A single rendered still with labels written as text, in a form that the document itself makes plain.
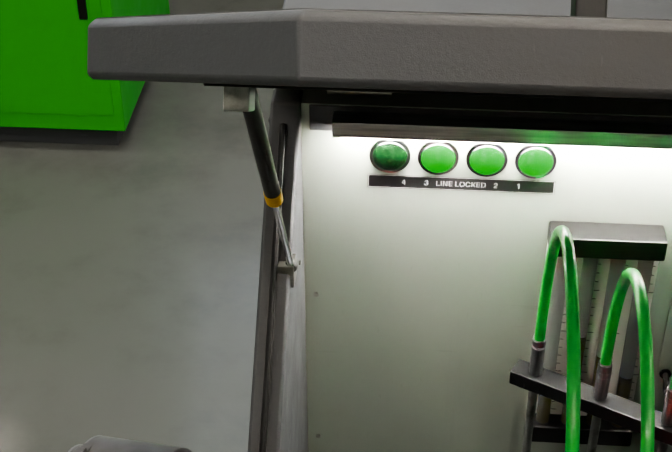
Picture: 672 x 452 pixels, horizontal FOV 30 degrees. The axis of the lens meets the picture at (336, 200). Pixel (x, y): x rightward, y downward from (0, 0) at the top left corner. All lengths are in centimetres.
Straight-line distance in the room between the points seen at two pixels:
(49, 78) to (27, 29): 18
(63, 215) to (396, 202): 240
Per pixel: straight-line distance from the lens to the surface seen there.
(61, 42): 401
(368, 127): 151
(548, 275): 155
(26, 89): 413
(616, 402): 166
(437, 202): 160
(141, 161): 412
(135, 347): 339
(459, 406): 183
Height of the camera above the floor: 223
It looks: 35 degrees down
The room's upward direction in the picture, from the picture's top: straight up
